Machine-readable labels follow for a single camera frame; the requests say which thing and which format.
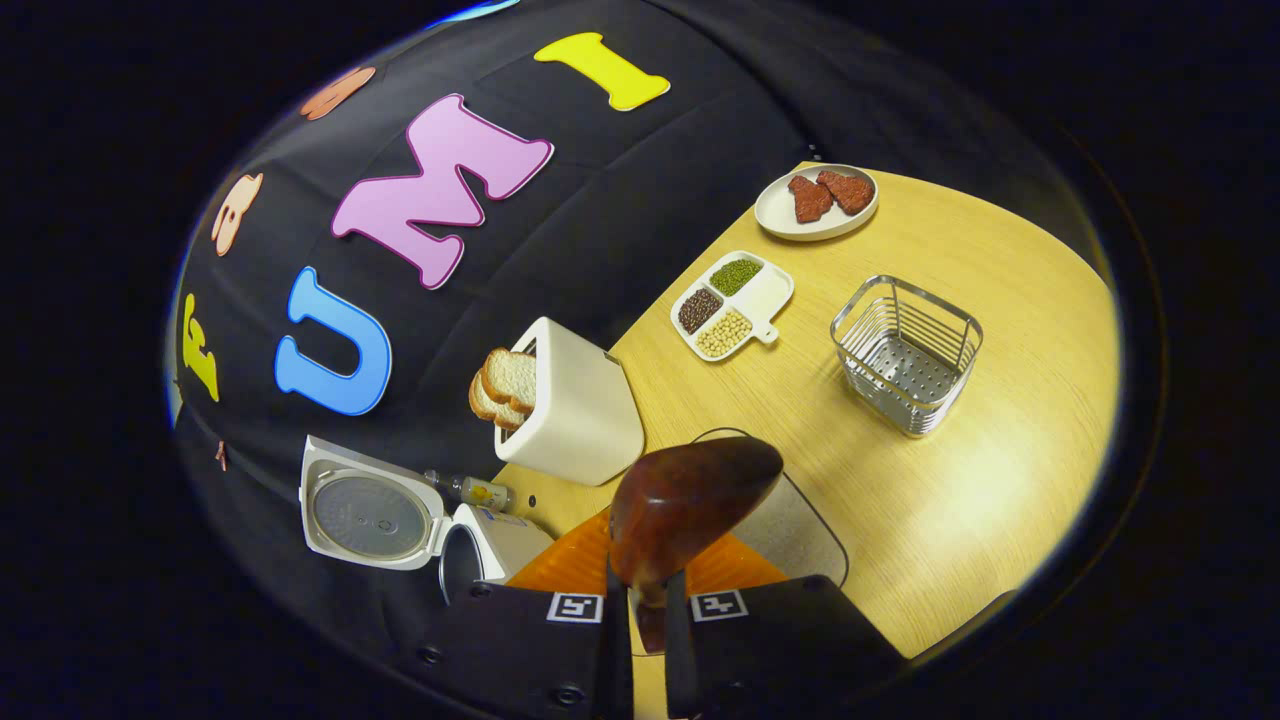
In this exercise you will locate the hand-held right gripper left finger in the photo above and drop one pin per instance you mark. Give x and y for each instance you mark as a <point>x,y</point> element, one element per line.
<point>520,650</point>

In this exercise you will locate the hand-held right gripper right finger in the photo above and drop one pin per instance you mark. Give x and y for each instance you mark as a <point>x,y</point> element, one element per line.
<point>770,640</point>

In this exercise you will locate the clear box of rice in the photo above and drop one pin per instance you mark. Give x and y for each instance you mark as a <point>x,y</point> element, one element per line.
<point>795,535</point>

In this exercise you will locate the brown wooden spoon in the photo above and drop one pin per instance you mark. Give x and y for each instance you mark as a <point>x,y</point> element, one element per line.
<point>690,500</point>

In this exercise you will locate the white rice cooker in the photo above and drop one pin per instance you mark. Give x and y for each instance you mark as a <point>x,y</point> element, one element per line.
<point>370,515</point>

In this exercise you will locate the small glass bottle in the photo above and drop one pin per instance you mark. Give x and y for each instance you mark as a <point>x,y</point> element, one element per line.
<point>480,492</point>

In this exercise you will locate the white toaster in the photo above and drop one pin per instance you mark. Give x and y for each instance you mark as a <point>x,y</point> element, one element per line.
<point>580,410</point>

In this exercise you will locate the yellow soybeans pile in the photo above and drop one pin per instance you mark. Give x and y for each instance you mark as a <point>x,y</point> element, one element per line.
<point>724,333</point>

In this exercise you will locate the dark red beans pile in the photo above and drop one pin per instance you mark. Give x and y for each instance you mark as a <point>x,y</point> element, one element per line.
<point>700,311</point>

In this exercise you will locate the white divided dish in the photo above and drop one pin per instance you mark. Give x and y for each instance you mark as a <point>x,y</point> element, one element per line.
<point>765,295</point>

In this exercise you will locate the pink cloth clip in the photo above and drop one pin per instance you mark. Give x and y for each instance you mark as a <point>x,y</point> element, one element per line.
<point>221,456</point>

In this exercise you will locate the green mung beans pile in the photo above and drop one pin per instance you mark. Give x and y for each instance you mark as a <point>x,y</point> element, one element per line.
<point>735,277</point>

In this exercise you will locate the white round plate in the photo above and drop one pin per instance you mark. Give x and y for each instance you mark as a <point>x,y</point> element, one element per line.
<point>775,215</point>

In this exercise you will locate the black backdrop cloth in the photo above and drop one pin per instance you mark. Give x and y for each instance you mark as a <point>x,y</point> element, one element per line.
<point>600,200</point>

